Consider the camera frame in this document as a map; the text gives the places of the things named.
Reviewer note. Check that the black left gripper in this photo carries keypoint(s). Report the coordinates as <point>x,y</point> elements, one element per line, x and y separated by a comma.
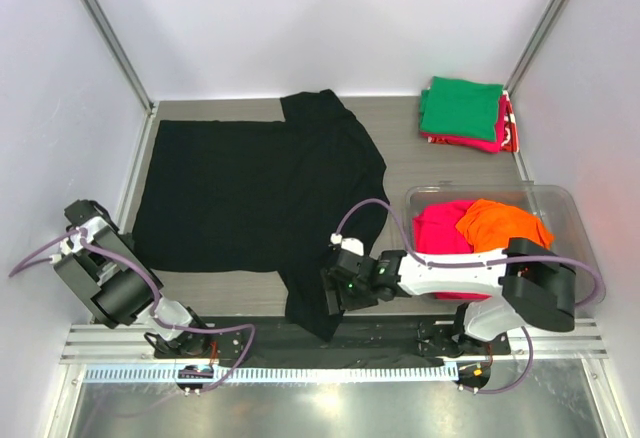
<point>127,240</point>

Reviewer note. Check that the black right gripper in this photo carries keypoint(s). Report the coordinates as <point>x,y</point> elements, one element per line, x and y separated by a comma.
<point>331,283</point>

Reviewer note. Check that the black t shirt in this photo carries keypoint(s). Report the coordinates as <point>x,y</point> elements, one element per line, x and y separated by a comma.
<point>264,197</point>

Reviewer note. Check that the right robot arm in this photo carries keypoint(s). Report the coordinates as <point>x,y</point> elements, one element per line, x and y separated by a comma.
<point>519,285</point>

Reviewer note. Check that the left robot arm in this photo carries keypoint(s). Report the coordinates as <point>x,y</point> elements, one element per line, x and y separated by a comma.
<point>169,322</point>

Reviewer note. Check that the pink crumpled t shirt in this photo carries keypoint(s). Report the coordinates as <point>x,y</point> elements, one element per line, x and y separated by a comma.
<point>435,229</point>

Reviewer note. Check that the clear plastic bin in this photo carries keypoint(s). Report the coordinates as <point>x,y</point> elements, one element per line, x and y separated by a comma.
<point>553,205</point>

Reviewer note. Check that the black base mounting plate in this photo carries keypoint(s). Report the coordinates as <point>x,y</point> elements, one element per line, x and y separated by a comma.
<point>360,342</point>

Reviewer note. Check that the orange crumpled t shirt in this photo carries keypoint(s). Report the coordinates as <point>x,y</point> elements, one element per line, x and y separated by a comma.
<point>488,225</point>

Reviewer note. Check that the pink folded t shirt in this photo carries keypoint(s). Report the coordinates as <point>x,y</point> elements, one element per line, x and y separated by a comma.
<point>485,142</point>

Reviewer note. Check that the green folded t shirt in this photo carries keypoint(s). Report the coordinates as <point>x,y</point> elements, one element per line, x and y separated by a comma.
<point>461,108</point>

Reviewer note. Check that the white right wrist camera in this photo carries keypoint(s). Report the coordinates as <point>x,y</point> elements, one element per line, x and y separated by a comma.
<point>352,245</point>

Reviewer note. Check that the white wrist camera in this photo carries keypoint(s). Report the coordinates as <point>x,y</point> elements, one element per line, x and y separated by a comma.
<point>352,245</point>
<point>73,244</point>

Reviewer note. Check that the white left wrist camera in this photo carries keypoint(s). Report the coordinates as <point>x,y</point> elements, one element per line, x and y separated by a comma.
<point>73,244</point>

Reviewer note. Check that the aluminium front rail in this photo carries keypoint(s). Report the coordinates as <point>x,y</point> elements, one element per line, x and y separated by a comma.
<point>94,344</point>

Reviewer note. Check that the white slotted cable duct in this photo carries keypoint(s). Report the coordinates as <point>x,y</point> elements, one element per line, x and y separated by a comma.
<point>172,373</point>

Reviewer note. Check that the left aluminium frame post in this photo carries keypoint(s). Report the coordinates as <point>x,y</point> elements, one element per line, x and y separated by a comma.
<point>114,46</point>

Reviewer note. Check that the aluminium frame post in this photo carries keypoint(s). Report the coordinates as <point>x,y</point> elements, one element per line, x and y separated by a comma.
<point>537,39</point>
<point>114,46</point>

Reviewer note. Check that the right aluminium frame post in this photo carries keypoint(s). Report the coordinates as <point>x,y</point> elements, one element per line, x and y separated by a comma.
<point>537,39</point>

